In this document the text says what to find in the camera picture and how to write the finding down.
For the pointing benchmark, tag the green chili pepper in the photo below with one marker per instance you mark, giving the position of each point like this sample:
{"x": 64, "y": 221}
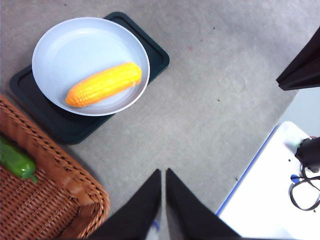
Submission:
{"x": 15, "y": 160}

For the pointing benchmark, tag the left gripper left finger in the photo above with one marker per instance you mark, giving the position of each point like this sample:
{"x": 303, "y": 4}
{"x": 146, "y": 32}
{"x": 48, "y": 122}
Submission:
{"x": 135, "y": 215}

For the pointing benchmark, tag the black blurry device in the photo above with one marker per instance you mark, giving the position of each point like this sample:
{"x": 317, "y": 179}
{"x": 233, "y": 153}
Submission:
{"x": 308, "y": 152}

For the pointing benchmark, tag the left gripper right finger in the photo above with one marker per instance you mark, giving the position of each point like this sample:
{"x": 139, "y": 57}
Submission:
{"x": 190, "y": 215}

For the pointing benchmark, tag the yellow corn cob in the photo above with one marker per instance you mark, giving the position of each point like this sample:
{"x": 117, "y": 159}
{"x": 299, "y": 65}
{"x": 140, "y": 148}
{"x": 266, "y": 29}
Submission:
{"x": 105, "y": 85}

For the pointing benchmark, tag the blue round plate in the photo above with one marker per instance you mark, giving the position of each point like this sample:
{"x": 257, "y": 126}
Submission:
{"x": 80, "y": 50}

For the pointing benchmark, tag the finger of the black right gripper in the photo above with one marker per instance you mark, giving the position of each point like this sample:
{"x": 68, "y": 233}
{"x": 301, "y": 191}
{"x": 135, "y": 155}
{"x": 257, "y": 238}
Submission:
{"x": 305, "y": 67}

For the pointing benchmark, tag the white board with blue edge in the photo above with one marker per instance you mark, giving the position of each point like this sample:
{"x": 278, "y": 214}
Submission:
{"x": 262, "y": 195}

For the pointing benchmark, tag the black rectangular tray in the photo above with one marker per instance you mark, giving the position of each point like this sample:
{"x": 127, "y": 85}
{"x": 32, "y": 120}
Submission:
{"x": 70, "y": 127}

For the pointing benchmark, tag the brown wicker basket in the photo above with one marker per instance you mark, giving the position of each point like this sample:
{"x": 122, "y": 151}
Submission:
{"x": 37, "y": 207}

